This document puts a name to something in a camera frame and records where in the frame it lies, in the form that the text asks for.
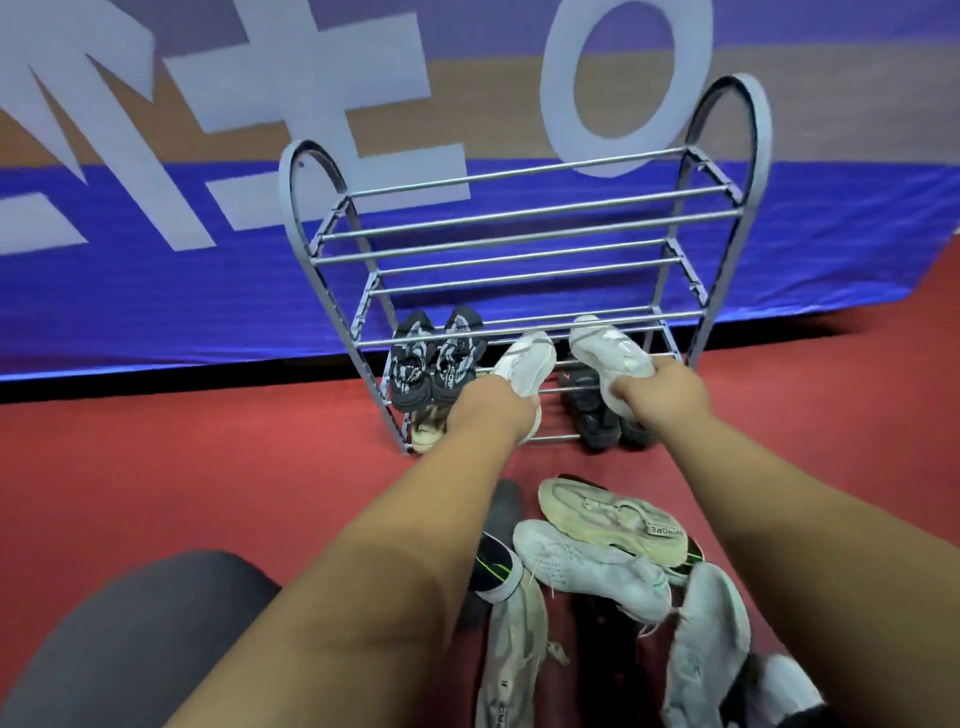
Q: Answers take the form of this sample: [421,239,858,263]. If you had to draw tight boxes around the person's left hand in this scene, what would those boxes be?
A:
[447,374,543,451]

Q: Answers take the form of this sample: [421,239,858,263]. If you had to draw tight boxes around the person's right hand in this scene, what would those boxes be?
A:
[611,356,714,440]

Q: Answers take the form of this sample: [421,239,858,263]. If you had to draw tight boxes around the black grey mesh sneaker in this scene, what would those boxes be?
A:
[389,311,440,414]
[431,305,489,410]

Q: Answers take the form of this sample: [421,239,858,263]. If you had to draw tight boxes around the pale yellow-green sneaker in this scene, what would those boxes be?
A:
[408,404,451,457]

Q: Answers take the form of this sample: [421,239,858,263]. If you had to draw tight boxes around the grey metal shoe rack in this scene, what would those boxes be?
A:
[278,72,774,457]

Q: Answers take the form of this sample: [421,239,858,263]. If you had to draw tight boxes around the person's right forearm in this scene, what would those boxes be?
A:
[659,408,960,728]

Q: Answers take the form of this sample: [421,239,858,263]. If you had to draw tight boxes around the person's left forearm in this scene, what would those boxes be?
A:
[168,431,526,728]

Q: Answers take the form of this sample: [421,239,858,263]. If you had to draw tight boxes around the person's black trousers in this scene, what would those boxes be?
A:
[0,551,280,728]

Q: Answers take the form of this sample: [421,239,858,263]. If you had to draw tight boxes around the blue printed fabric banner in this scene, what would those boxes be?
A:
[0,0,960,384]

